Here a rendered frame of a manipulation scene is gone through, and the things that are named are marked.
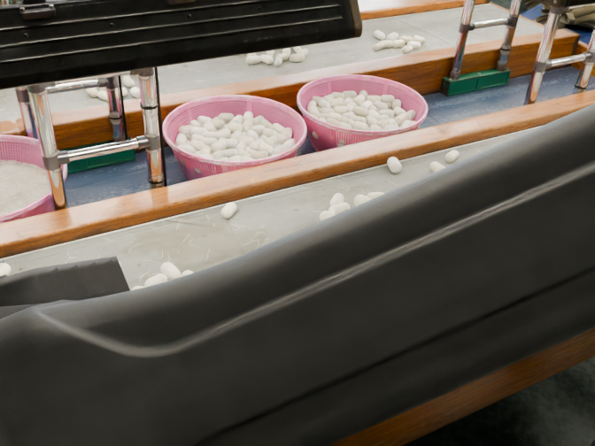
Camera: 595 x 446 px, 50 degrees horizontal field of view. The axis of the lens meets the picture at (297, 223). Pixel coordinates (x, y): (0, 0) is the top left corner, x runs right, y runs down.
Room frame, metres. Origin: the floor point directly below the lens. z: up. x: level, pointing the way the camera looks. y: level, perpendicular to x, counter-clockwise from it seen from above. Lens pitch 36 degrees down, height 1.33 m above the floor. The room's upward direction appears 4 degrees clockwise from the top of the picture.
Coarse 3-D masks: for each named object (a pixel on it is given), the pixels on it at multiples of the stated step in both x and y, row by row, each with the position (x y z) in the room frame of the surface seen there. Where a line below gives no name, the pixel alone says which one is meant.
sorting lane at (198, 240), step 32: (416, 160) 1.02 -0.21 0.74; (288, 192) 0.89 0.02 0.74; (320, 192) 0.89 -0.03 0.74; (352, 192) 0.90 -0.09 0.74; (384, 192) 0.91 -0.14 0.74; (160, 224) 0.78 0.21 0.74; (192, 224) 0.78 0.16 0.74; (224, 224) 0.79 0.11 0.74; (256, 224) 0.79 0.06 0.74; (288, 224) 0.80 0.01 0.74; (32, 256) 0.69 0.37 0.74; (64, 256) 0.69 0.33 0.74; (96, 256) 0.69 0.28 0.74; (128, 256) 0.70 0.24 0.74; (160, 256) 0.70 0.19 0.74; (192, 256) 0.71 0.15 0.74; (224, 256) 0.71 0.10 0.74
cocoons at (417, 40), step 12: (384, 36) 1.64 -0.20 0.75; (396, 36) 1.64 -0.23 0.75; (408, 36) 1.63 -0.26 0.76; (420, 36) 1.64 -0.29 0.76; (288, 48) 1.49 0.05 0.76; (300, 48) 1.51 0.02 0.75; (408, 48) 1.55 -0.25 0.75; (252, 60) 1.42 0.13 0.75; (264, 60) 1.43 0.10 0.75; (276, 60) 1.41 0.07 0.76; (300, 60) 1.45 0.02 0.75; (132, 84) 1.25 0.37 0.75; (96, 96) 1.20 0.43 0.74
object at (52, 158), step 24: (24, 0) 0.64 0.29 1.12; (48, 0) 0.66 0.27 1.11; (168, 0) 0.70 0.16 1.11; (192, 0) 0.71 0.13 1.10; (144, 72) 0.85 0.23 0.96; (144, 96) 0.85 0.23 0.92; (48, 120) 0.78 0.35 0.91; (144, 120) 0.85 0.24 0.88; (48, 144) 0.77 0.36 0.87; (120, 144) 0.83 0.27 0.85; (144, 144) 0.84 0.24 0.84; (48, 168) 0.77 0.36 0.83
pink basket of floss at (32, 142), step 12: (12, 144) 0.96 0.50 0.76; (24, 144) 0.96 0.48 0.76; (36, 144) 0.95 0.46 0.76; (0, 156) 0.95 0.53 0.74; (12, 156) 0.96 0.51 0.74; (24, 156) 0.95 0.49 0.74; (36, 156) 0.95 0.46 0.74; (36, 204) 0.77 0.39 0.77; (48, 204) 0.80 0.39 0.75; (0, 216) 0.73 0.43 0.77; (12, 216) 0.74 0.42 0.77; (24, 216) 0.76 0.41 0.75
